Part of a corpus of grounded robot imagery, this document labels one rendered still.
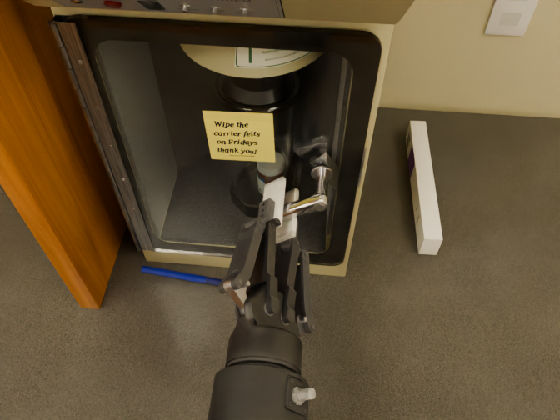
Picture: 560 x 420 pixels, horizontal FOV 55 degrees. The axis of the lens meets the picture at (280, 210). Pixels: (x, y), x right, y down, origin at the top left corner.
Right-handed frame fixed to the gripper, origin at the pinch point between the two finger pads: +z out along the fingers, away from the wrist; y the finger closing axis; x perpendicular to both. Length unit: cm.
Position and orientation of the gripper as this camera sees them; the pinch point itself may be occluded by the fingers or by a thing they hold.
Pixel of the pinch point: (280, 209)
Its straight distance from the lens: 64.2
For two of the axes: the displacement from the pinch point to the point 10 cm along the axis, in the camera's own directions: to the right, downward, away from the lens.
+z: 0.8, -8.0, 6.0
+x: -7.6, 3.3, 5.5
